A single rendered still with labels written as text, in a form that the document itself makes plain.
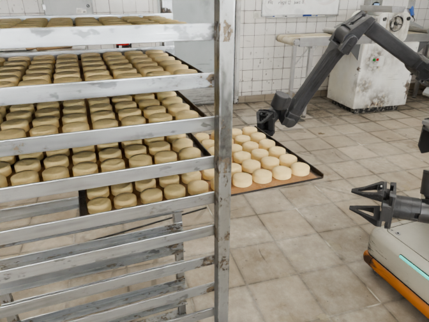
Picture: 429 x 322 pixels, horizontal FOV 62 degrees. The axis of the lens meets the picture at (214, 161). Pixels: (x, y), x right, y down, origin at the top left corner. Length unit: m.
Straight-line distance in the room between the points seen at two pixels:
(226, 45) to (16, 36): 0.35
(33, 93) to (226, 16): 0.36
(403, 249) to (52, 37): 1.75
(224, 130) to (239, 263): 1.46
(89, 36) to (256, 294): 1.57
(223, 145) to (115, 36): 0.29
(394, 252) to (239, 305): 0.80
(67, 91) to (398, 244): 1.70
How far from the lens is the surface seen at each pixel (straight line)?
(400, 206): 0.96
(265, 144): 1.10
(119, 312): 0.96
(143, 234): 1.34
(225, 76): 0.70
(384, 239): 2.04
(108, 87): 0.68
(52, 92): 0.68
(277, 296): 1.96
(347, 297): 2.04
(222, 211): 0.82
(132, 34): 0.67
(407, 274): 1.99
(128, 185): 0.88
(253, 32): 5.00
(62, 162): 0.83
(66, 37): 0.67
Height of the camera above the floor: 1.38
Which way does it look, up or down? 25 degrees down
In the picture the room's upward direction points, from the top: straight up
